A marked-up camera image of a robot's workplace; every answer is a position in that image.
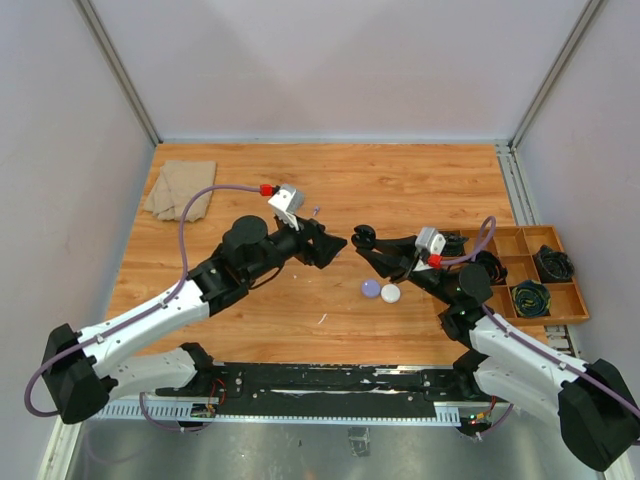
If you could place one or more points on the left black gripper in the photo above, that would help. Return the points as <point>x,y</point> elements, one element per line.
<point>324,246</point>

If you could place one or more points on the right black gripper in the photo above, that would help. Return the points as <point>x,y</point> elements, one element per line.
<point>390,263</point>

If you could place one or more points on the black earbud case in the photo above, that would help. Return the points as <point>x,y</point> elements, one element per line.
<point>364,237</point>

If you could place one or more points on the white earbud case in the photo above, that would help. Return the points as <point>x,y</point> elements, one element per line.
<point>390,293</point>

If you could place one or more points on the purple earbud case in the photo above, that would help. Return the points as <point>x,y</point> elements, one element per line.
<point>371,288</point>

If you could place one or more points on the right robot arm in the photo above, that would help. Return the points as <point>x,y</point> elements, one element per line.
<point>589,403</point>

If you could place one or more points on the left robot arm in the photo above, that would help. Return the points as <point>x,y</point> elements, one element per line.
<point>84,370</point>

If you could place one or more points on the wooden compartment tray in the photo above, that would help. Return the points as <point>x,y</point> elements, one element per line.
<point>533,279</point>

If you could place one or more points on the beige folded cloth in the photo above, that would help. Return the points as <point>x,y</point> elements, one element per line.
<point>177,183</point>

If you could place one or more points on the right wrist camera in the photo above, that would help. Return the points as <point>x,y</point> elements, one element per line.
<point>429,241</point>

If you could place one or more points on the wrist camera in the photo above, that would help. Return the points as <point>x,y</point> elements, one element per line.
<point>285,203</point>
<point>429,241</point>

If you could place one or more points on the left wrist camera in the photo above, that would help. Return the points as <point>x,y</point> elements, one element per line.
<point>285,203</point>

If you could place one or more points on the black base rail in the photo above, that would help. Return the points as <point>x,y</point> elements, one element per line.
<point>325,388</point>

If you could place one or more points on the white cable duct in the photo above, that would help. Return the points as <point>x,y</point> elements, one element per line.
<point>197,412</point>

